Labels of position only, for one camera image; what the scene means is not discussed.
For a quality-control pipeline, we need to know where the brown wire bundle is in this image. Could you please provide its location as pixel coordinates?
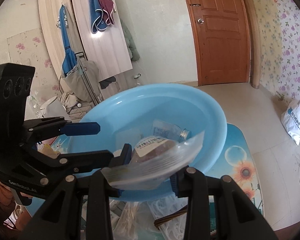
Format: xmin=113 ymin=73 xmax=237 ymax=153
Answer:
xmin=154 ymin=206 xmax=188 ymax=228

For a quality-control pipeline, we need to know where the clear plastic food bag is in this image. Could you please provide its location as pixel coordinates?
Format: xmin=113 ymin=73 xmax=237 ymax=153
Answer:
xmin=101 ymin=130 xmax=205 ymax=190

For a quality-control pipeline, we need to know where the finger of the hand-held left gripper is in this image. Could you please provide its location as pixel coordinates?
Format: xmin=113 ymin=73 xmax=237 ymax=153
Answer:
xmin=36 ymin=144 xmax=133 ymax=184
xmin=23 ymin=116 xmax=101 ymax=146

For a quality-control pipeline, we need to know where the pale wood panel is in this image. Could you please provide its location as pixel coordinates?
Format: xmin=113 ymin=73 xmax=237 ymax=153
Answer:
xmin=37 ymin=0 xmax=82 ymax=80
xmin=69 ymin=0 xmax=133 ymax=82

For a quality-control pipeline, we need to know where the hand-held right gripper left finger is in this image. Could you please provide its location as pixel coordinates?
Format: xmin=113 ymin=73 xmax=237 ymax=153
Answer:
xmin=27 ymin=171 xmax=123 ymax=240

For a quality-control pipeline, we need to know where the metal clothes rack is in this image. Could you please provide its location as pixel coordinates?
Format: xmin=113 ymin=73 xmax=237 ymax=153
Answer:
xmin=74 ymin=52 xmax=101 ymax=105

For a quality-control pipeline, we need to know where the white kettle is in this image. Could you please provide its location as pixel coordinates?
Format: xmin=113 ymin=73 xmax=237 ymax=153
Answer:
xmin=39 ymin=96 xmax=66 ymax=118

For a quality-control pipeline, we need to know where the clear bag of wooden sticks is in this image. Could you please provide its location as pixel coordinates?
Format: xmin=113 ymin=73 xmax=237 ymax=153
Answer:
xmin=110 ymin=200 xmax=153 ymax=240

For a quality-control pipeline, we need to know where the white mesh item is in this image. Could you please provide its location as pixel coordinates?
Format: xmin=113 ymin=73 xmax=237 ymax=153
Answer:
xmin=147 ymin=196 xmax=190 ymax=240

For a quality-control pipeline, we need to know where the person's left forearm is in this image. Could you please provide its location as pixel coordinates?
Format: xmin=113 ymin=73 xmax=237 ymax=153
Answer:
xmin=0 ymin=167 xmax=25 ymax=240

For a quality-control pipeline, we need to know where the white cloth pile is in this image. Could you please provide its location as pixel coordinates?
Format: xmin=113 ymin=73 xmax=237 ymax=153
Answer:
xmin=60 ymin=90 xmax=93 ymax=117

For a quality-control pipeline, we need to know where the dark cloth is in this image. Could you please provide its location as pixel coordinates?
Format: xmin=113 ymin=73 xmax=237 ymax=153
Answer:
xmin=99 ymin=76 xmax=117 ymax=90

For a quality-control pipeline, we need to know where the grey cloth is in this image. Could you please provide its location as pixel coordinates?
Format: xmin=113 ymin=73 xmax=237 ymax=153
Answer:
xmin=64 ymin=60 xmax=101 ymax=103

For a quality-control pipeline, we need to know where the brown wooden door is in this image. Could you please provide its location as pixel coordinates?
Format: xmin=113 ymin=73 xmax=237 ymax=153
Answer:
xmin=179 ymin=0 xmax=252 ymax=87

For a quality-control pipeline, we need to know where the maroon towel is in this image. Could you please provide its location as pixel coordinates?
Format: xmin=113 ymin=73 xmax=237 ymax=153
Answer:
xmin=95 ymin=0 xmax=115 ymax=28

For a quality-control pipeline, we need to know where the flower printed desktop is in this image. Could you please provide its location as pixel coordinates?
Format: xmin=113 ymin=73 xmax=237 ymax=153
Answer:
xmin=27 ymin=123 xmax=264 ymax=240

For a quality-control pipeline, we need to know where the light blue plastic basin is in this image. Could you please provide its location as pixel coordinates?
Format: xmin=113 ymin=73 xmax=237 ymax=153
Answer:
xmin=67 ymin=83 xmax=227 ymax=202

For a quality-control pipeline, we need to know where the blue apron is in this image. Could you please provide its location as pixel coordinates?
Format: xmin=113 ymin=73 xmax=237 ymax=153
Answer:
xmin=57 ymin=4 xmax=78 ymax=78

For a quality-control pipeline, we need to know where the blue towel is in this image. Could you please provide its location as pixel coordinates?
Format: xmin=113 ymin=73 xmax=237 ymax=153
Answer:
xmin=89 ymin=0 xmax=108 ymax=34

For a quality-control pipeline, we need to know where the green jacket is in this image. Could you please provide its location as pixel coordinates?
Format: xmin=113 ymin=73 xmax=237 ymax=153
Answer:
xmin=120 ymin=20 xmax=140 ymax=62

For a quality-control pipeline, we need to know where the white shopping bag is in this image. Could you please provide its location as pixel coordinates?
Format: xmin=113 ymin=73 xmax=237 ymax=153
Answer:
xmin=281 ymin=96 xmax=300 ymax=145

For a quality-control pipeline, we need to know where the beige upright mattress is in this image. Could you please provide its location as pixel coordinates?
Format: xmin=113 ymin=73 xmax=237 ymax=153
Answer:
xmin=241 ymin=0 xmax=283 ymax=89

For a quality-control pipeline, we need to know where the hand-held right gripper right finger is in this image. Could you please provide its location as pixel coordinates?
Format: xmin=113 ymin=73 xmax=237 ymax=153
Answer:
xmin=169 ymin=167 xmax=275 ymax=240

